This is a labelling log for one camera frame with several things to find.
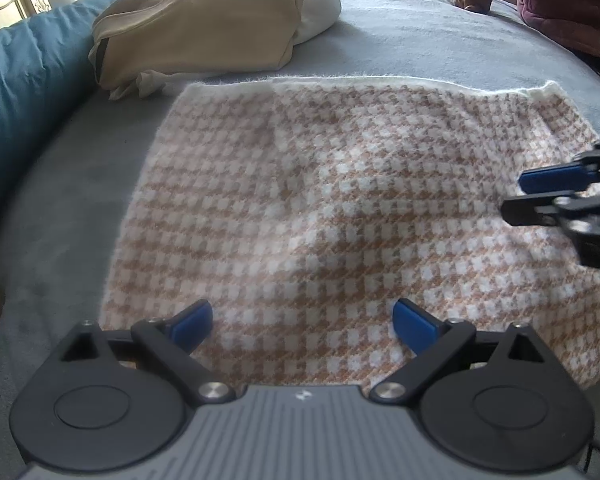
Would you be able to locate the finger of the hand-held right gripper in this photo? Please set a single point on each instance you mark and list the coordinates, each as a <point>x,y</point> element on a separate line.
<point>530,210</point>
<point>550,179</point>

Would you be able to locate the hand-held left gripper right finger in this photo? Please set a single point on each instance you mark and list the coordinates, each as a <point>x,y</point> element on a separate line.
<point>415,326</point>

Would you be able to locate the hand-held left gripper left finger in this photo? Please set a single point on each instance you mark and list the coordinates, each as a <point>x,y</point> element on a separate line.
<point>192,325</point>

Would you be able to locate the houndstooth knit sweater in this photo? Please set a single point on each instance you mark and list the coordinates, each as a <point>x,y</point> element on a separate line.
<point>330,185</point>

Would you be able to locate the grey bed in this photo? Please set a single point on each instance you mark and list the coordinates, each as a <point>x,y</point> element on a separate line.
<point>405,35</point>

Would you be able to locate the white garment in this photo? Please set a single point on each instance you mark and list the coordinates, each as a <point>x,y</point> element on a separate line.
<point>320,10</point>

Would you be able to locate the blue pillow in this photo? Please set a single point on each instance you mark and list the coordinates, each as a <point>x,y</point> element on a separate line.
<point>20,85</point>

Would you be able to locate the beige hooded jacket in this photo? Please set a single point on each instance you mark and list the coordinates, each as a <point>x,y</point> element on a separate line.
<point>205,25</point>

